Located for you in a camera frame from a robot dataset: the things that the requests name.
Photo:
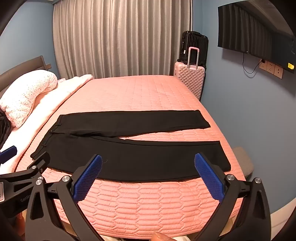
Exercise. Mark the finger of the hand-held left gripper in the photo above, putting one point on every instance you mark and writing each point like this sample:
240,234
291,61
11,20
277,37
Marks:
8,154
40,162

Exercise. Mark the floral white pillow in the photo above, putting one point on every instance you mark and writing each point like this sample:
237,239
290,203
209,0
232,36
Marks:
25,92

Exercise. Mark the wall-mounted television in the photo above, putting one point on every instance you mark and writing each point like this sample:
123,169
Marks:
254,34

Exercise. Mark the grey padded headboard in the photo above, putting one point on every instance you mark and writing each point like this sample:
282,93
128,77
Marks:
20,67

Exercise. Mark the person's right hand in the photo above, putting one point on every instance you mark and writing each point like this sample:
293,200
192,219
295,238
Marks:
160,237

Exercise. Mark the pink suitcase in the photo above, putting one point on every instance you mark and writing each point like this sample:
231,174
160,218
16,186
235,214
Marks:
190,78

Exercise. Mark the beige pleated curtain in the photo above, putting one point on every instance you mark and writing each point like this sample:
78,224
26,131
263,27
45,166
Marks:
120,39

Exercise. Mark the pink quilted bed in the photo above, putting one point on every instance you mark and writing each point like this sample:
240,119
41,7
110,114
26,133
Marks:
138,97

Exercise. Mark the white wall socket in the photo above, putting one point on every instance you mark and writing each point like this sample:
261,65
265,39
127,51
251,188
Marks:
278,71
270,67
263,64

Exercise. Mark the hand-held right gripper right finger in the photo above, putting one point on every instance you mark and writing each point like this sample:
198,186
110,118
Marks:
208,176

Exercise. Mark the dark cloth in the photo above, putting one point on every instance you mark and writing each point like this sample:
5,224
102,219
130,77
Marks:
4,129

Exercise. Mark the pale pink blanket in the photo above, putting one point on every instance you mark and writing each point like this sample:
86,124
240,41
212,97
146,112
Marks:
57,97

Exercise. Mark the grey upholstered stool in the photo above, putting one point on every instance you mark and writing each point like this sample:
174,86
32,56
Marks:
244,160

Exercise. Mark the black pants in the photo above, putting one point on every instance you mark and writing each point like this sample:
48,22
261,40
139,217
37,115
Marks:
138,160

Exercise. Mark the black suitcase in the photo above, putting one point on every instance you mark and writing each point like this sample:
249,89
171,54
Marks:
196,41

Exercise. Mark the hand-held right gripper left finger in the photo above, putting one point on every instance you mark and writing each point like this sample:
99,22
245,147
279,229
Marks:
89,176

